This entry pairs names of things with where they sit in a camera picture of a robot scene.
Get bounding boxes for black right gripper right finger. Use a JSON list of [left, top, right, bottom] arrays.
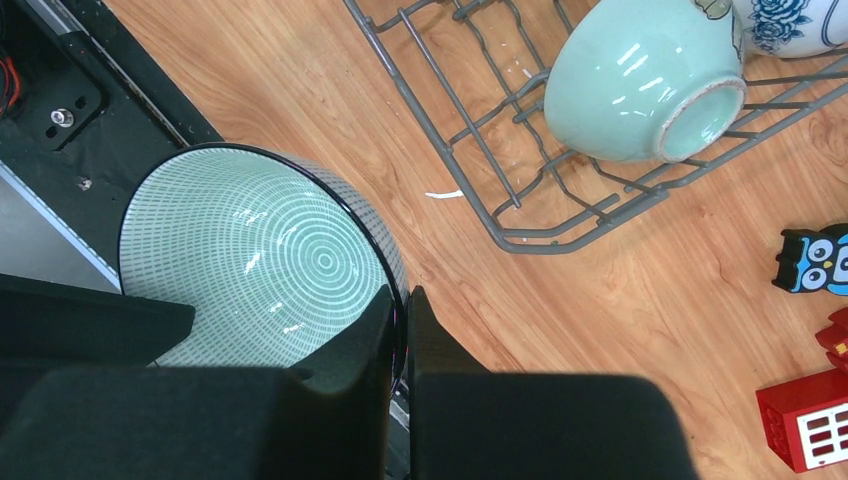
[[408, 287, 697, 479]]

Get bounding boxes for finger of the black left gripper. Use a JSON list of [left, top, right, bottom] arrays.
[[1, 274, 196, 424]]

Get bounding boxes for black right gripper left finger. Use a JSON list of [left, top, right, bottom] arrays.
[[1, 287, 395, 479]]

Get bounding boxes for white bowl green dashes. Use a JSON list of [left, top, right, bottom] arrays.
[[118, 143, 410, 367]]

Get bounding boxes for mint green leaf bowl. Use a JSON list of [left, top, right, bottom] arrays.
[[543, 0, 747, 163]]

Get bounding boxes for red toy house block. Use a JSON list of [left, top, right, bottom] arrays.
[[755, 369, 847, 473]]

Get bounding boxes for red owl toy block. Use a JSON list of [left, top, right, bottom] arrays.
[[815, 307, 847, 373]]

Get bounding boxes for black blue owl block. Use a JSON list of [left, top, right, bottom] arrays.
[[772, 223, 847, 296]]

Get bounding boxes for white bowl blue roses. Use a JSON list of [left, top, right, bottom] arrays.
[[734, 0, 847, 58]]

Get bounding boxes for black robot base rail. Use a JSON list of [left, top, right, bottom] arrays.
[[1, 1, 220, 271]]

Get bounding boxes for grey wire dish rack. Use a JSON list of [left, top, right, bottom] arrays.
[[347, 1, 847, 255]]

